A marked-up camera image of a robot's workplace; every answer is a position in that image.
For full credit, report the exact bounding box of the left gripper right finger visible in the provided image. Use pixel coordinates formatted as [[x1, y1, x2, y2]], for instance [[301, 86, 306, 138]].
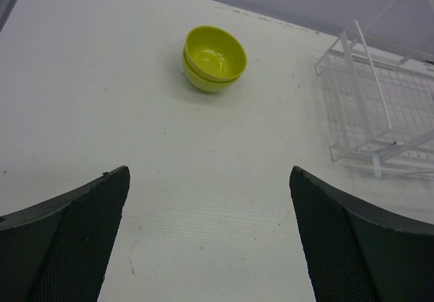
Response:
[[289, 166, 433, 301]]

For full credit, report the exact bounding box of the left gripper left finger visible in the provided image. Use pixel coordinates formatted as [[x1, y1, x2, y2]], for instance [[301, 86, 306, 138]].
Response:
[[1, 166, 130, 301]]

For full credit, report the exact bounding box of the lime green bowl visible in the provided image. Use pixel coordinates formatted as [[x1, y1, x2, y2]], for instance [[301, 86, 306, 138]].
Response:
[[184, 25, 248, 83], [182, 51, 238, 93]]

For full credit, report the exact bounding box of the white wire dish rack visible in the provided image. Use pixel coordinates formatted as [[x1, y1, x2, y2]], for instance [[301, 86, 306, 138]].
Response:
[[315, 0, 433, 178]]

